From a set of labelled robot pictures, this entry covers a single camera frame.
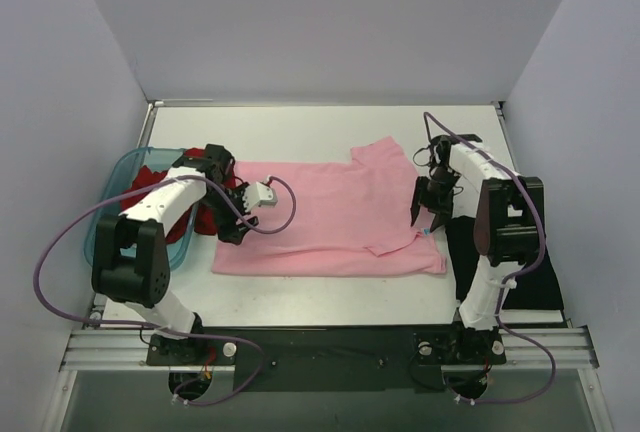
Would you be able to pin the red t shirt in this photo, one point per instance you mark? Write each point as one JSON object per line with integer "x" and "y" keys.
{"x": 149, "y": 174}

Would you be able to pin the pink t shirt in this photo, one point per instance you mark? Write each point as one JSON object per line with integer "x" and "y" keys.
{"x": 336, "y": 220}

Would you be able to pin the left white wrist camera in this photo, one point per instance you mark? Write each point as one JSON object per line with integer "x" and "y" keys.
{"x": 257, "y": 195}

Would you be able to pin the aluminium rail frame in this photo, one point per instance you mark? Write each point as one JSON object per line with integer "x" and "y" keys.
{"x": 121, "y": 350}

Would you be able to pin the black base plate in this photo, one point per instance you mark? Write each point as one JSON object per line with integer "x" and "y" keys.
{"x": 335, "y": 359}

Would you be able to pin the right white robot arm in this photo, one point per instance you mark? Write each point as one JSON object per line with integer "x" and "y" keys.
{"x": 508, "y": 227}

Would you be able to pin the black folded t shirt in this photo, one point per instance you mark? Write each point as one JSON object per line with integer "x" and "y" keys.
{"x": 537, "y": 290}

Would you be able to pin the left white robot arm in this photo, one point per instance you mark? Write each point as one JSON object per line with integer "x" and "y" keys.
{"x": 131, "y": 261}

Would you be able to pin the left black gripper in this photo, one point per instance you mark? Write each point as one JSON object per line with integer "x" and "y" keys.
{"x": 232, "y": 217}

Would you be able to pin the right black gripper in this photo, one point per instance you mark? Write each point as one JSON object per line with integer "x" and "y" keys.
{"x": 430, "y": 199}

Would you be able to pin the teal plastic bin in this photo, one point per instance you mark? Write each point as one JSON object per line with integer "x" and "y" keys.
{"x": 122, "y": 178}

